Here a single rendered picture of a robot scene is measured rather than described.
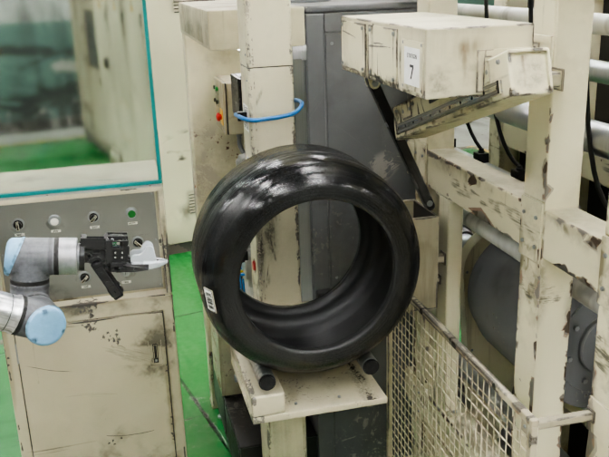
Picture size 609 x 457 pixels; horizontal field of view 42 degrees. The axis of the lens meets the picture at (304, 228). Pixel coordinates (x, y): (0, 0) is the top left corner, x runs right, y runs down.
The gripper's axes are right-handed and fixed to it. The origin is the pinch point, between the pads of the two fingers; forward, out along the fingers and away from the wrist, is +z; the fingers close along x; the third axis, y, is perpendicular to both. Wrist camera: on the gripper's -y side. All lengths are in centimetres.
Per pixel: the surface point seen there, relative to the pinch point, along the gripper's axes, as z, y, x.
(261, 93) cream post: 28, 40, 27
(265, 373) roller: 26.5, -26.5, -9.2
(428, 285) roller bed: 82, -14, 19
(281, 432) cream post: 41, -66, 26
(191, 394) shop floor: 29, -119, 151
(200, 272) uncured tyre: 8.8, 0.1, -6.5
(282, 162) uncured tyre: 27.4, 27.8, -5.3
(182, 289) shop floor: 38, -118, 286
